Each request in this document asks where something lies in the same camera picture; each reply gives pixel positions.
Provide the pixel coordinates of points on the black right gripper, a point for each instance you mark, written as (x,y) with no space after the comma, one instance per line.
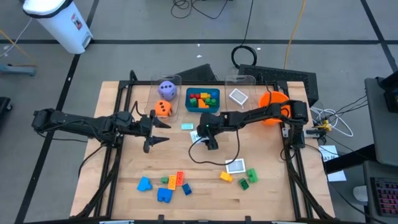
(210,126)

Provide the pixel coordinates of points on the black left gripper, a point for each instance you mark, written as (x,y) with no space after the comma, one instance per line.
(146,124)

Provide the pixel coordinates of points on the orange foam die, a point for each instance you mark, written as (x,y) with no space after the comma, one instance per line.
(163,108)

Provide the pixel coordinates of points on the green toy block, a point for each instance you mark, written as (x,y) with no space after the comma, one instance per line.
(211,101)

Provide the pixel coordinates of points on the green long brick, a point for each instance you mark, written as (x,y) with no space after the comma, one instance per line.
(193,101)

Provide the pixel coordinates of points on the yellow toy block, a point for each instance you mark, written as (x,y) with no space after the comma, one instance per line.
(205,95)

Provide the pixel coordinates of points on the red toy brick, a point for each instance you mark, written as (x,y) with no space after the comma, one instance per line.
(194,96)

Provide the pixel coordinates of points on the purple foam die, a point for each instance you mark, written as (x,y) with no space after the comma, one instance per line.
(168,90)

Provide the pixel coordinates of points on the plastic coated card box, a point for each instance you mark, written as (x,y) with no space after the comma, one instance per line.
(235,165)

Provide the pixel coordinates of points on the small green cube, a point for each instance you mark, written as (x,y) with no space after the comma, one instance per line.
(164,180)

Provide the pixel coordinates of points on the orange-red toy brick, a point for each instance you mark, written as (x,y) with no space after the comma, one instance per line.
(180,178)

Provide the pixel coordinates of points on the yellow-orange brick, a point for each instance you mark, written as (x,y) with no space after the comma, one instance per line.
(172,182)

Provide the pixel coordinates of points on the yellow peg block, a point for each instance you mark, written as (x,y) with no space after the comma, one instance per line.
(226,176)

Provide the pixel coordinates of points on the light blue toy block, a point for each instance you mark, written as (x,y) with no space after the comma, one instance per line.
(144,184)

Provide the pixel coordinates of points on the blue arch block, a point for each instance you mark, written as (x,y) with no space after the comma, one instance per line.
(164,195)

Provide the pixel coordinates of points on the dark blue small brick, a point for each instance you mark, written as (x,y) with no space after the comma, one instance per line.
(186,189)

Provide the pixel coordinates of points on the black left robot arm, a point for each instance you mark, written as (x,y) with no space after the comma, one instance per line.
(77,123)

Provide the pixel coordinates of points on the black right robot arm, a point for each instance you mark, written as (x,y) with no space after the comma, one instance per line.
(255,115)

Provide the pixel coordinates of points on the teal plastic bin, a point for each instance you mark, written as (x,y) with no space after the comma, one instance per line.
(202,110)

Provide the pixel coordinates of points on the mint green tile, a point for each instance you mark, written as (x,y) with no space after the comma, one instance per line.
(187,126)

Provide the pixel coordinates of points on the clear plastic bin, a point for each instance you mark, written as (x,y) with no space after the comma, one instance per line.
(148,109)
(245,113)

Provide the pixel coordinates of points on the black slanted panel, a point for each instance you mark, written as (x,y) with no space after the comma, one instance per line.
(199,74)

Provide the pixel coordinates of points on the orange pumpkin bucket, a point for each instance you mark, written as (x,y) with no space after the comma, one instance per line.
(265,101)

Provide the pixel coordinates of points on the green stepped block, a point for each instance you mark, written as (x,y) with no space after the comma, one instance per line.
(252,175)

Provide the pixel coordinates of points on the dark green small brick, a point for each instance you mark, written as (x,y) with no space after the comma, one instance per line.
(244,183)

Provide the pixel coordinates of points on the black mesh computer case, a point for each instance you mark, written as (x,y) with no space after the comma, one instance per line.
(280,72)

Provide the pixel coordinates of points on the yellow connector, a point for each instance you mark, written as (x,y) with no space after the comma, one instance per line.
(325,126)

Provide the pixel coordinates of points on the white paper sheet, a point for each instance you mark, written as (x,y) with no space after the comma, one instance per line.
(337,175)
(329,152)

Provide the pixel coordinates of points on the white trash can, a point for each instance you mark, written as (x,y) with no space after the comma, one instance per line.
(59,21)

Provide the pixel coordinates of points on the grey-blue floor base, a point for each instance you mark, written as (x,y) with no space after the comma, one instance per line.
(17,70)

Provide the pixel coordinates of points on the black chair base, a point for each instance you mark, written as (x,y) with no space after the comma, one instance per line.
(4,107)

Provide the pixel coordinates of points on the white computer mouse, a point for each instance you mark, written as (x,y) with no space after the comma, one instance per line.
(360,193)

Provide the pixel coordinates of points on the dark grey desk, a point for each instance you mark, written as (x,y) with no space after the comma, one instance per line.
(373,169)

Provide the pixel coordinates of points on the black desk device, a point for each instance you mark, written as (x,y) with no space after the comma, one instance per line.
(390,93)

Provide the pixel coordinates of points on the black keyboard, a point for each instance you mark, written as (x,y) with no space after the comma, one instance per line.
(385,196)

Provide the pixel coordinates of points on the black table frame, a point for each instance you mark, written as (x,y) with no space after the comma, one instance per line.
(140,83)

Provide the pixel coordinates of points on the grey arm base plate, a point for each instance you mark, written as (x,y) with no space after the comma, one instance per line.
(285,132)

